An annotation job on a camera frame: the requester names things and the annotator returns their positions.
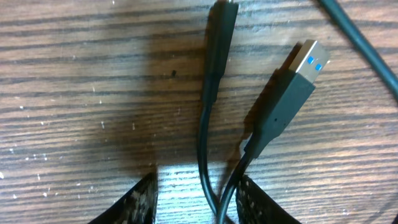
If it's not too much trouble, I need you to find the black USB cable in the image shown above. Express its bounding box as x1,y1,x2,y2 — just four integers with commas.
196,0,398,224

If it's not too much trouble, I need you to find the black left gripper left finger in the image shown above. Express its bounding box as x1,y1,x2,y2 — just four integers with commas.
89,172,158,224

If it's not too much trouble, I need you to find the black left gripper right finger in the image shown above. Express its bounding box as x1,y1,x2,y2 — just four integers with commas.
236,175,300,224

